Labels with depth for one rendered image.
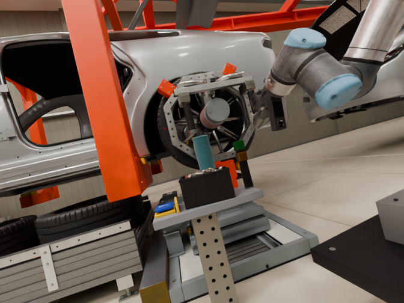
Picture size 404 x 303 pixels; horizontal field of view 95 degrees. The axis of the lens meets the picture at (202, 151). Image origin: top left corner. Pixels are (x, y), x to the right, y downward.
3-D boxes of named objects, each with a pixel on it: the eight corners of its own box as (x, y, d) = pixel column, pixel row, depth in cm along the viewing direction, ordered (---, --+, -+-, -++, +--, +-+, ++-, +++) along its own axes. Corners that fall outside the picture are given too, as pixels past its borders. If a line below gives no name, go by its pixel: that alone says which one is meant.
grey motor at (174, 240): (190, 228, 153) (180, 186, 153) (198, 251, 111) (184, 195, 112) (169, 234, 149) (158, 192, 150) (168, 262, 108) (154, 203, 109)
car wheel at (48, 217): (140, 209, 181) (134, 186, 182) (154, 224, 122) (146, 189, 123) (58, 237, 151) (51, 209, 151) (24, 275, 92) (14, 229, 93)
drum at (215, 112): (222, 127, 119) (217, 106, 119) (234, 119, 98) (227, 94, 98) (202, 131, 116) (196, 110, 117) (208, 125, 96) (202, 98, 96)
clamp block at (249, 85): (248, 94, 102) (246, 85, 102) (256, 88, 93) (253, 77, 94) (240, 96, 101) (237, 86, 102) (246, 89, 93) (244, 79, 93)
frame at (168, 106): (259, 150, 122) (238, 71, 123) (264, 149, 116) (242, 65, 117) (178, 171, 112) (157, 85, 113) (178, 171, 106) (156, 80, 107)
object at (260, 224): (247, 214, 151) (244, 202, 151) (271, 229, 115) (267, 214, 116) (188, 233, 142) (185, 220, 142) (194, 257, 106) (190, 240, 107)
